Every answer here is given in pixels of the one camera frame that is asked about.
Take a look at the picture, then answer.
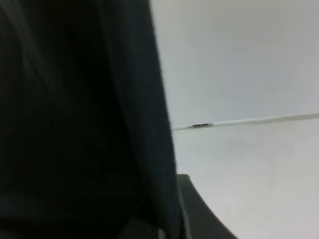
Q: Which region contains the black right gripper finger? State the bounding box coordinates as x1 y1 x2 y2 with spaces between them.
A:
177 174 236 239

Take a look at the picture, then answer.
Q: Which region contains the black short sleeve shirt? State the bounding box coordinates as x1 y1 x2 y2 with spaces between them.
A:
0 0 186 239

